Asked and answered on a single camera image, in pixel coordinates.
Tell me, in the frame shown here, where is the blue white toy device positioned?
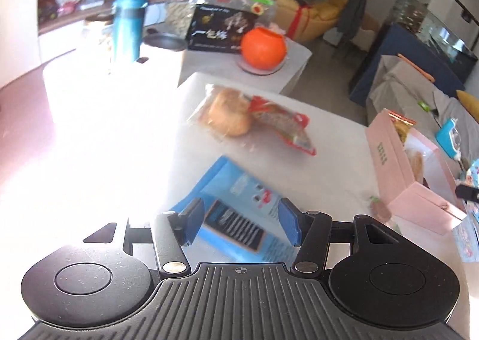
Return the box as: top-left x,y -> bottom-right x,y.
435,118 -> 463,159

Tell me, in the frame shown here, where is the white side table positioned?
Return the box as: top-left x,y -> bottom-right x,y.
179,38 -> 313,95

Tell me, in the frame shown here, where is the orange crinkled snack packet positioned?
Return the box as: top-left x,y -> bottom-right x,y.
387,110 -> 417,144

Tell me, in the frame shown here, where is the grey covered sofa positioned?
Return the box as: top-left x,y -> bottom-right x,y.
365,55 -> 479,191

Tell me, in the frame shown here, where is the dark hanging coat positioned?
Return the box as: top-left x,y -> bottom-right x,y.
335,0 -> 369,41

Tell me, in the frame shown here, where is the blue snack bag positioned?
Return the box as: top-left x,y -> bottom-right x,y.
168,155 -> 296,264

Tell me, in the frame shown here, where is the yellow sofa red ribbon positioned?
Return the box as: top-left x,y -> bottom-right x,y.
267,0 -> 345,41

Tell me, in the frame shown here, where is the red snack packet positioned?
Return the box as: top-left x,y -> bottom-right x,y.
247,95 -> 318,156

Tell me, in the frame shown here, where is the green yellow snack bag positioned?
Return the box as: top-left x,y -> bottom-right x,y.
247,0 -> 278,26

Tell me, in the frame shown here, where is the orange pumpkin bowl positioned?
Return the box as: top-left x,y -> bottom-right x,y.
240,26 -> 289,70

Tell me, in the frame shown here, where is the cream woven tablecloth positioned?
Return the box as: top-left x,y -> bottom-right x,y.
165,72 -> 472,340

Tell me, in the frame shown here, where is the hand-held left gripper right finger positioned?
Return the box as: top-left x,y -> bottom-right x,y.
278,197 -> 405,276

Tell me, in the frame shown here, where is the blue thermos bottle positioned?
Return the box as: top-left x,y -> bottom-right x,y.
111,0 -> 149,64

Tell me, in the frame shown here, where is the colourful cartoon card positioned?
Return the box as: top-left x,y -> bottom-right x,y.
464,158 -> 479,183

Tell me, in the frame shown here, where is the orange stick toy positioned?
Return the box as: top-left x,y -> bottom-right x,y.
397,53 -> 436,83

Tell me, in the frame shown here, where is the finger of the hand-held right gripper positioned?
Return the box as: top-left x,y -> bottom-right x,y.
456,182 -> 479,201

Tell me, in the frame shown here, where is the red green small packet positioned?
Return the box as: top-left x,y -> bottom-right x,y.
369,194 -> 393,221

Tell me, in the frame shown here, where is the round bun clear packet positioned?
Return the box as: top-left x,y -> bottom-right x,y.
188,83 -> 255,142

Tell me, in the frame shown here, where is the blue bunny print card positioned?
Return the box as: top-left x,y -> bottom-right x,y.
451,209 -> 479,264

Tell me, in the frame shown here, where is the dark blue cabinet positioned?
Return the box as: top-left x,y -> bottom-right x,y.
350,23 -> 466,105

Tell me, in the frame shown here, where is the pink round coaster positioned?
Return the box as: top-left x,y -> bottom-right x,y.
236,53 -> 286,75

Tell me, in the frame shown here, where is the black round dish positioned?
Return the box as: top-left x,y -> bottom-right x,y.
144,34 -> 188,52

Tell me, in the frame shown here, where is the glass aquarium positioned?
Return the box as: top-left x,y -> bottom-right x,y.
385,0 -> 479,64

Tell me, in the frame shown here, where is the pink gift box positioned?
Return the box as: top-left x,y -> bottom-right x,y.
365,108 -> 468,236

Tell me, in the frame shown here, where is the black snack box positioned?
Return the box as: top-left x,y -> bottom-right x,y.
186,5 -> 260,53

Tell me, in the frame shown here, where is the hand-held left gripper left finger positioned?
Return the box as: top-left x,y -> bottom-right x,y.
83,197 -> 206,277

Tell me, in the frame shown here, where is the yellow cushion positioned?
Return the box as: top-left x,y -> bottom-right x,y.
456,89 -> 479,112

